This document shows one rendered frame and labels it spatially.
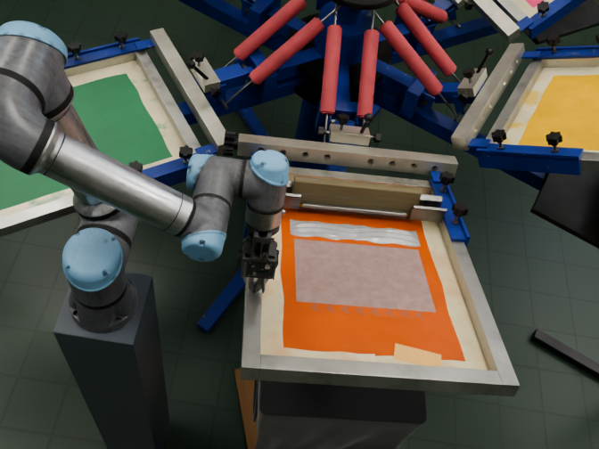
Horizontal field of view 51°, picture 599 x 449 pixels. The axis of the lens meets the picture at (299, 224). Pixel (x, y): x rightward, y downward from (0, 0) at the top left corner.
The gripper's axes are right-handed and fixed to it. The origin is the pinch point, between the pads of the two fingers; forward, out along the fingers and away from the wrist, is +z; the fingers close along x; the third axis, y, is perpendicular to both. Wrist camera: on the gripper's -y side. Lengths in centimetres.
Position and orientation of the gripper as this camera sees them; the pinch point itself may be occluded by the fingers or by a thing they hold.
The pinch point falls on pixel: (254, 285)
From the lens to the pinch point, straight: 143.3
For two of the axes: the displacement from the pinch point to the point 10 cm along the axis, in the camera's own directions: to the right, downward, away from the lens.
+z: -1.3, 7.9, 5.9
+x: 9.9, 0.9, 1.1
